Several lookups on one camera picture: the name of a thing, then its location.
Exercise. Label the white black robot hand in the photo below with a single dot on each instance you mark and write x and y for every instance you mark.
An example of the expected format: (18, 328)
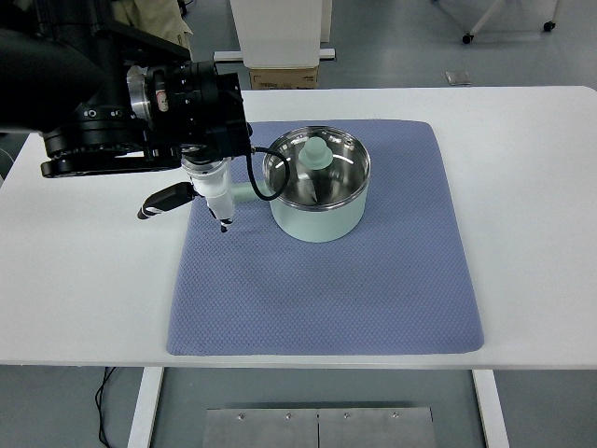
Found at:
(210, 181)

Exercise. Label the green pot with handle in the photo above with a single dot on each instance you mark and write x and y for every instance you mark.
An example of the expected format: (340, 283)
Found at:
(313, 226)

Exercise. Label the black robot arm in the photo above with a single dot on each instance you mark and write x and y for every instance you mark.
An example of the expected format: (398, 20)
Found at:
(109, 99)

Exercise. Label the cardboard box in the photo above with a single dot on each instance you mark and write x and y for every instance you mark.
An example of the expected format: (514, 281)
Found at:
(284, 78)

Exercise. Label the glass lid green knob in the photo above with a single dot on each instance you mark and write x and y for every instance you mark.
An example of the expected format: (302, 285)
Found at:
(317, 168)

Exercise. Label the person in beige trousers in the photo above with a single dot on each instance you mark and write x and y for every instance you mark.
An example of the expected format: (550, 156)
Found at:
(161, 18)

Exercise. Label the blue quilted mat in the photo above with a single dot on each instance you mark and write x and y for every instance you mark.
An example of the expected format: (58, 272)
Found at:
(397, 284)

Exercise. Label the grey floor outlet plate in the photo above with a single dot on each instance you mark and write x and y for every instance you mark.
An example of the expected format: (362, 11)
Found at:
(458, 78)

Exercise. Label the left white table leg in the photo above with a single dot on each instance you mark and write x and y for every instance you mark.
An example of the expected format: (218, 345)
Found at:
(146, 407)

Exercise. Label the white table leg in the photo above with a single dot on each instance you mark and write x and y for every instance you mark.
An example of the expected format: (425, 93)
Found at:
(490, 409)
(146, 407)

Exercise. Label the white wheeled chair base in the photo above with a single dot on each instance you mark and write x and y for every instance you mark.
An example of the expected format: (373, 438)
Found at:
(474, 23)

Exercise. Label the right white table leg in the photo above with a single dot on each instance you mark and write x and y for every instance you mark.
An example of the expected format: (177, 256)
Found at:
(490, 409)

